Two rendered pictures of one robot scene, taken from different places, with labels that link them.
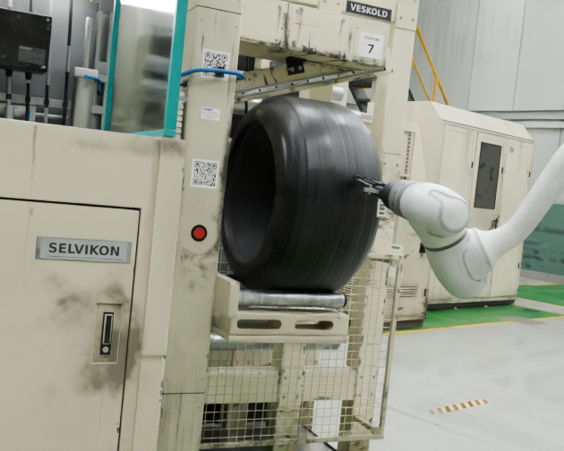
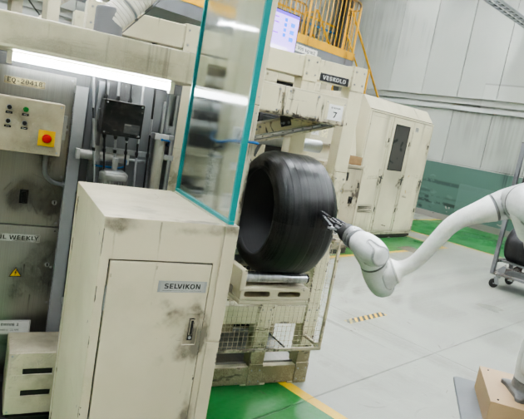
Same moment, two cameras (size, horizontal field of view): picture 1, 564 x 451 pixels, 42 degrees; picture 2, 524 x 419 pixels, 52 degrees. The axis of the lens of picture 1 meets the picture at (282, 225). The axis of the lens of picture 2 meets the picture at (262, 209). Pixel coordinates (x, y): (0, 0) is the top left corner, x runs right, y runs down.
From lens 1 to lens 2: 0.56 m
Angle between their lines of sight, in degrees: 7
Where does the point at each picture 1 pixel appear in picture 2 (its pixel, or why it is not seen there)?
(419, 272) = (346, 216)
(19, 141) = (153, 231)
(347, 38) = (321, 107)
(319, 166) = (300, 205)
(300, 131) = (290, 183)
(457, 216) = (382, 258)
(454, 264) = (377, 280)
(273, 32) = (274, 105)
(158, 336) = (216, 330)
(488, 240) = (397, 267)
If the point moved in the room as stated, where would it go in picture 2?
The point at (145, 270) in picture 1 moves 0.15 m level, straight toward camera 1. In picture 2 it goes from (212, 295) to (218, 313)
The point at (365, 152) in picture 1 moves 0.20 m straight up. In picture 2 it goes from (328, 195) to (338, 150)
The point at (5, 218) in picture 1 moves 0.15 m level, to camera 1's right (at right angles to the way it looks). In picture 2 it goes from (143, 272) to (196, 280)
